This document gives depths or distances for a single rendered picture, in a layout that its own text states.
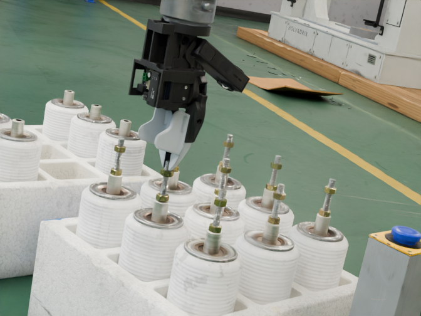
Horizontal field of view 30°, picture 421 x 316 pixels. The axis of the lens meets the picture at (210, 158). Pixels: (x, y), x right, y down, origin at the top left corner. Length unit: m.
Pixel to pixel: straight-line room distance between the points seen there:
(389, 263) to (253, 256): 0.19
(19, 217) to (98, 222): 0.27
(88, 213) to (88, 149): 0.46
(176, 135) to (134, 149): 0.48
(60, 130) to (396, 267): 0.92
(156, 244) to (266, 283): 0.17
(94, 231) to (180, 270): 0.21
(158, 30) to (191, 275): 0.33
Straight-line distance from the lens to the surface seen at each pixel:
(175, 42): 1.07
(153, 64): 1.06
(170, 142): 1.10
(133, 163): 1.58
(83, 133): 1.67
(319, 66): 5.02
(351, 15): 8.58
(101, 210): 1.22
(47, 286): 1.30
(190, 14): 1.06
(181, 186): 1.34
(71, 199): 1.50
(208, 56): 1.10
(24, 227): 1.48
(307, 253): 1.22
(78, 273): 1.22
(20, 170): 1.46
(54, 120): 1.77
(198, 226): 1.21
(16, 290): 1.47
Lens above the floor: 0.65
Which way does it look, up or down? 15 degrees down
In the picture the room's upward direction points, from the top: 11 degrees clockwise
